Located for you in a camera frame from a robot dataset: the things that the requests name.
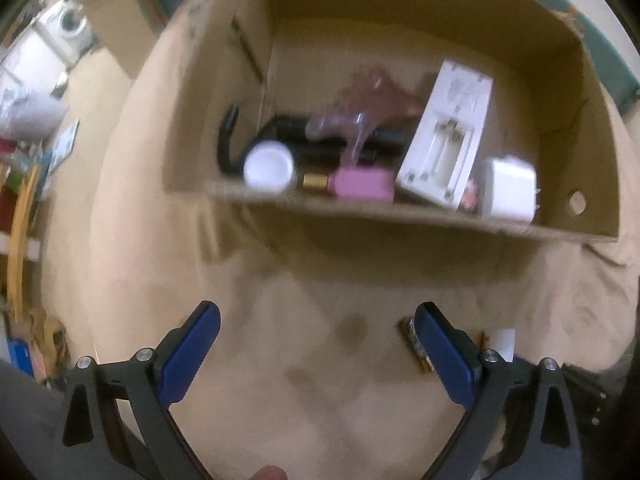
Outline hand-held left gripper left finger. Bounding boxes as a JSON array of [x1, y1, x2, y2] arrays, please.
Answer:
[[61, 301, 222, 480]]

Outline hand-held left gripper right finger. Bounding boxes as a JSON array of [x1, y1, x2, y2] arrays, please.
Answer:
[[413, 302, 583, 480]]

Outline small battery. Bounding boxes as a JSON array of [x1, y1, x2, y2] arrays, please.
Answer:
[[398, 316, 433, 374]]

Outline white power adapter cube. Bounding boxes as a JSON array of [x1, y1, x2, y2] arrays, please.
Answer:
[[480, 157, 540, 225]]

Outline pink bottle with gold cap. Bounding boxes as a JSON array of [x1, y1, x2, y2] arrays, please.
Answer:
[[302, 167, 396, 205]]

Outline white round lid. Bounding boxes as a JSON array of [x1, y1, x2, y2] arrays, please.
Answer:
[[243, 140, 296, 195]]

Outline white remote control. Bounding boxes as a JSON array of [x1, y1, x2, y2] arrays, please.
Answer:
[[396, 59, 495, 210]]

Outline pink translucent plastic item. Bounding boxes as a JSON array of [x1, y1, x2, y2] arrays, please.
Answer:
[[305, 67, 426, 166]]

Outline cardboard box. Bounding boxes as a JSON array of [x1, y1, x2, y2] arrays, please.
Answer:
[[165, 0, 623, 244]]

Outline person's left hand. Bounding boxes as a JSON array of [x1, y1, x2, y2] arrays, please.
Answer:
[[247, 465, 290, 480]]

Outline white paper slip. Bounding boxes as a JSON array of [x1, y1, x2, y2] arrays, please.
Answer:
[[492, 329, 517, 364]]

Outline blue plastic item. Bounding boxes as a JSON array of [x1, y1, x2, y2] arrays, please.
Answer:
[[7, 337, 36, 377]]

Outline light blue booklet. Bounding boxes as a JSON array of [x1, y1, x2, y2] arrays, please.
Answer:
[[47, 120, 81, 171]]

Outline white stuffed bag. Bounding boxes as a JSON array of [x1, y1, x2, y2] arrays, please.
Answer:
[[0, 95, 68, 141]]

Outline teal headboard with orange tape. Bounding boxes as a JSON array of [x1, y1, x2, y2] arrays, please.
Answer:
[[517, 0, 640, 116]]

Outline brown cardboard panel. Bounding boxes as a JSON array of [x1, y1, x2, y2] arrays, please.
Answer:
[[87, 0, 167, 81]]

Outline white washing machine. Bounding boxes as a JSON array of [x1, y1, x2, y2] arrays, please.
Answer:
[[37, 0, 98, 61]]

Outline wooden chair frame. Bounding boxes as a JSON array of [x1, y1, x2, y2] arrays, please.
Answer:
[[0, 160, 47, 326]]

